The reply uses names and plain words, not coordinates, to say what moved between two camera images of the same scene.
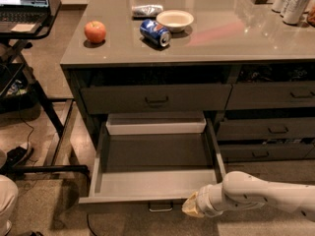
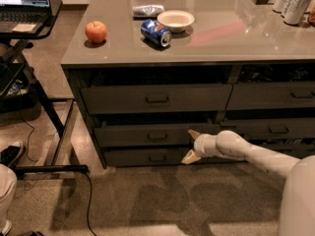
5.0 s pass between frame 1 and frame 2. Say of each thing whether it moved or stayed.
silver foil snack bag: stayed
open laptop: stayed
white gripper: moved
